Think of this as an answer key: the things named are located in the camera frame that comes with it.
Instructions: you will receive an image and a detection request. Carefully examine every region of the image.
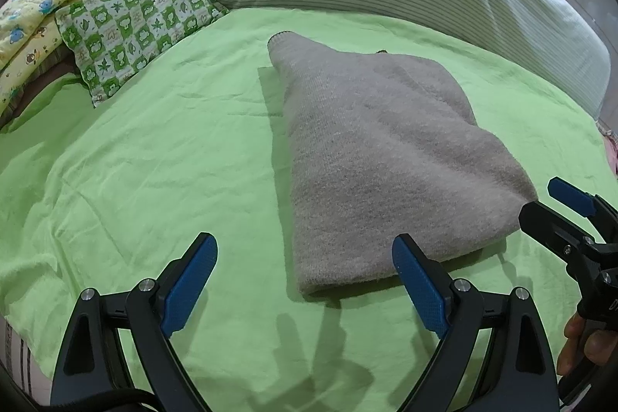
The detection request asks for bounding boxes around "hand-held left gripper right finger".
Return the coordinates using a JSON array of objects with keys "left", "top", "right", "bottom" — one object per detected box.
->
[{"left": 391, "top": 233, "right": 558, "bottom": 412}]

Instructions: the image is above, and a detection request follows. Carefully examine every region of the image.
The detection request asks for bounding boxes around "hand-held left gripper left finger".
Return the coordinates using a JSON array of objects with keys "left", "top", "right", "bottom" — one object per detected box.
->
[{"left": 51, "top": 232, "right": 219, "bottom": 412}]

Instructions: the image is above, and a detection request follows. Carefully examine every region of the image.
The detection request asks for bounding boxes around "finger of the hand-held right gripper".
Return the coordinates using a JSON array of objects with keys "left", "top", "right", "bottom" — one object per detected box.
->
[
  {"left": 519, "top": 200, "right": 597, "bottom": 268},
  {"left": 548, "top": 177, "right": 618, "bottom": 244}
]

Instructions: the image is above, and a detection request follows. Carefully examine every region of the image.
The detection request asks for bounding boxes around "beige knitted sweater brown hem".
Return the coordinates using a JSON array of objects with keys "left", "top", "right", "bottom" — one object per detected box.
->
[{"left": 267, "top": 32, "right": 539, "bottom": 299}]

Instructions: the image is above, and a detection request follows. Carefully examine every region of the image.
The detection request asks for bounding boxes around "person's right hand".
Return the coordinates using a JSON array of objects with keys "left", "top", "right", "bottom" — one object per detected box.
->
[{"left": 555, "top": 313, "right": 614, "bottom": 376}]

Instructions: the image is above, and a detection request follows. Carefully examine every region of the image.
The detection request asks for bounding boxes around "pink cloth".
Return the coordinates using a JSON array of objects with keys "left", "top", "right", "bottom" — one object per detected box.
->
[{"left": 598, "top": 120, "right": 618, "bottom": 178}]

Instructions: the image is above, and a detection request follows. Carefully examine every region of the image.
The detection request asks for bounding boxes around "green bed sheet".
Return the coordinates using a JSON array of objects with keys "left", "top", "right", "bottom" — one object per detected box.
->
[{"left": 0, "top": 7, "right": 618, "bottom": 412}]

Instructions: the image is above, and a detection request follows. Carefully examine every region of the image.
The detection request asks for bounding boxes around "bed mattress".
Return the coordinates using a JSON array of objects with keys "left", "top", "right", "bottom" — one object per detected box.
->
[{"left": 0, "top": 318, "right": 51, "bottom": 396}]

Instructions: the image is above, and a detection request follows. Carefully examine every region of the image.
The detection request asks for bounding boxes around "brown blanket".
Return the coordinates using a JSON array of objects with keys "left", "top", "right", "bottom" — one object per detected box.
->
[{"left": 0, "top": 57, "right": 80, "bottom": 133}]

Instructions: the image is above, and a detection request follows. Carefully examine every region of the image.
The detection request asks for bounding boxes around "green white patterned pillow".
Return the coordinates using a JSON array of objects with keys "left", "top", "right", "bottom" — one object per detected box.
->
[{"left": 54, "top": 0, "right": 230, "bottom": 109}]

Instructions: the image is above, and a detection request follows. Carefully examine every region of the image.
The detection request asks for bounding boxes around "yellow cartoon print quilt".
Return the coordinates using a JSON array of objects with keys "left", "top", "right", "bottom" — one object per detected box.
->
[{"left": 0, "top": 0, "right": 162, "bottom": 116}]

